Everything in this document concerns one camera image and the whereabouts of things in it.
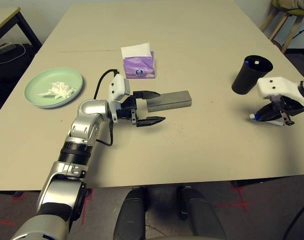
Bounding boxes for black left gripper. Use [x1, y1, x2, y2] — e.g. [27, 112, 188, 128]
[120, 90, 166, 128]

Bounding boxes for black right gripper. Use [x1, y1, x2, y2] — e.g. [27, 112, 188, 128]
[256, 94, 304, 126]

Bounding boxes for white marker blue cap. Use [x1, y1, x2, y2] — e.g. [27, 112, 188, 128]
[249, 113, 284, 126]

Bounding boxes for grey glasses case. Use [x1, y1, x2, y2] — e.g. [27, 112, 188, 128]
[147, 90, 193, 113]

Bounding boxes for white tissue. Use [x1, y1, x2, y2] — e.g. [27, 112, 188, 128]
[36, 81, 76, 100]

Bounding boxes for light green plate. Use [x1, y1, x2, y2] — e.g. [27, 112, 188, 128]
[23, 67, 84, 109]

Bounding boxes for black plastic cup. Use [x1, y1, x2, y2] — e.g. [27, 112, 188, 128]
[231, 54, 274, 95]

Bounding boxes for purple tissue pack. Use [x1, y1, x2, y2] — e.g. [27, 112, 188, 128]
[120, 41, 157, 80]

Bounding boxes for black table foot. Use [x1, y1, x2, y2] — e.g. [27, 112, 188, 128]
[231, 178, 264, 188]

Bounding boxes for wooden stool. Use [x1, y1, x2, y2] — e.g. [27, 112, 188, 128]
[260, 7, 302, 54]

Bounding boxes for black tripod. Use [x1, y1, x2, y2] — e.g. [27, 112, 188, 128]
[291, 22, 304, 52]

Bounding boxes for yellow-green seat cushion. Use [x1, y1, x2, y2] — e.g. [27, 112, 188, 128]
[271, 0, 304, 17]

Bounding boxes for grey left robot leg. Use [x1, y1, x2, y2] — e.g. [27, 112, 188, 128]
[113, 187, 148, 240]

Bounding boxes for grey robot leg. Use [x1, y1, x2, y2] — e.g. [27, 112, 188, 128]
[113, 187, 148, 240]
[176, 184, 227, 240]

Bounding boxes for beige cloth bundle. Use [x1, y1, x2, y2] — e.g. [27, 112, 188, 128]
[279, 0, 304, 11]

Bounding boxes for grey right robot leg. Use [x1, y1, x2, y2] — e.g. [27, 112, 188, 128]
[176, 184, 227, 240]

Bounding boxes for black bag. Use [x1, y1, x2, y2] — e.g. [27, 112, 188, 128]
[0, 43, 38, 85]

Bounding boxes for white power adapter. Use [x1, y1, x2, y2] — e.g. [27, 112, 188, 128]
[0, 42, 16, 55]

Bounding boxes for wooden side table black legs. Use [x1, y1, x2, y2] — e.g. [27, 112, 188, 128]
[0, 6, 43, 52]

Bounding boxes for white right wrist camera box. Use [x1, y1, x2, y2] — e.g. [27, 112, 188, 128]
[256, 76, 304, 109]

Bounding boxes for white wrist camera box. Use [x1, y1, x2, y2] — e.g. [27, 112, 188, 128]
[108, 74, 130, 123]
[256, 76, 304, 109]

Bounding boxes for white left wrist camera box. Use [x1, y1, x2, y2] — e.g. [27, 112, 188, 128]
[108, 74, 130, 123]

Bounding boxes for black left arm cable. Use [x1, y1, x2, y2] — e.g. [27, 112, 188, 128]
[93, 69, 120, 147]

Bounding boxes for thin white cable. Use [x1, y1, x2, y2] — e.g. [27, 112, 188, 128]
[0, 43, 27, 65]

